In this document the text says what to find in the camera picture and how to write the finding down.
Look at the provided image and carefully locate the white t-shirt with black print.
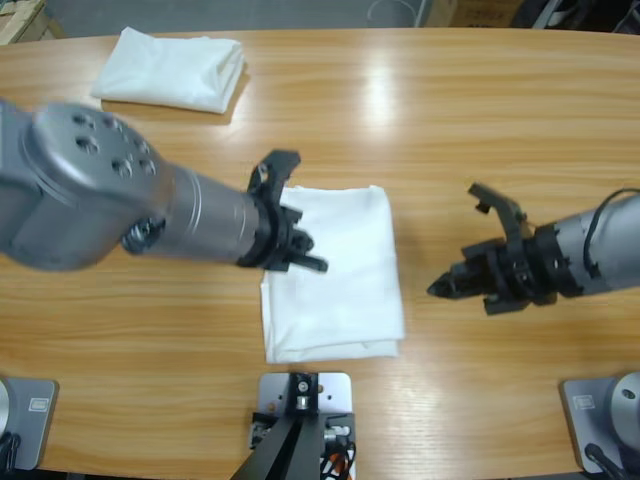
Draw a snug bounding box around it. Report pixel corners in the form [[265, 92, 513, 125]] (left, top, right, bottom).
[[259, 184, 406, 365]]

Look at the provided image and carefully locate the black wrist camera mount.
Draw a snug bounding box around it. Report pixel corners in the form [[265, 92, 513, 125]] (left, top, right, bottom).
[[468, 182, 527, 242], [246, 148, 303, 209]]

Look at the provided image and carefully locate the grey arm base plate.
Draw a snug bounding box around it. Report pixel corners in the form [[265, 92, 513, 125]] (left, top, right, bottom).
[[0, 375, 60, 471], [558, 370, 640, 475]]

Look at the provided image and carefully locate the grey metal frame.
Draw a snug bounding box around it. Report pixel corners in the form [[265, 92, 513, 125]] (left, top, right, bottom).
[[597, 0, 640, 35]]

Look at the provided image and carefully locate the orange cable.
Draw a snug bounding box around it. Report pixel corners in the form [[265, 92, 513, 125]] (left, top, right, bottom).
[[319, 442, 357, 480]]

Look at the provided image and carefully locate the wooden crate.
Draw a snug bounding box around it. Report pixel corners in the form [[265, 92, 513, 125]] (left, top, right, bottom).
[[0, 0, 67, 46]]

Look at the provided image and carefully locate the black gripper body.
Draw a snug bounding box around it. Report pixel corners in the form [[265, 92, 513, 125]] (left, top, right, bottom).
[[237, 202, 330, 275], [461, 223, 585, 317]]

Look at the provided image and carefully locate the brown cardboard box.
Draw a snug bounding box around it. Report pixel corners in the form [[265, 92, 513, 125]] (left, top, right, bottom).
[[427, 0, 519, 29]]

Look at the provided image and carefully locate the dark camera stand post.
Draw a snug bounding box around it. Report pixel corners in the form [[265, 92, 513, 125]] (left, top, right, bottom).
[[233, 370, 322, 480]]

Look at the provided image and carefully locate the white mounting block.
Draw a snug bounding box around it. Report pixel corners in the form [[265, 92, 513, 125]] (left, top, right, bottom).
[[256, 370, 355, 417]]

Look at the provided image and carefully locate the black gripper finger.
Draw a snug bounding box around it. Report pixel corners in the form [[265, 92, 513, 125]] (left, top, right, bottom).
[[425, 261, 490, 301]]

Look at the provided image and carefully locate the black base cable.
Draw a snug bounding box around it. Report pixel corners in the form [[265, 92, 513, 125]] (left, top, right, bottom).
[[583, 442, 626, 480], [0, 432, 22, 472]]

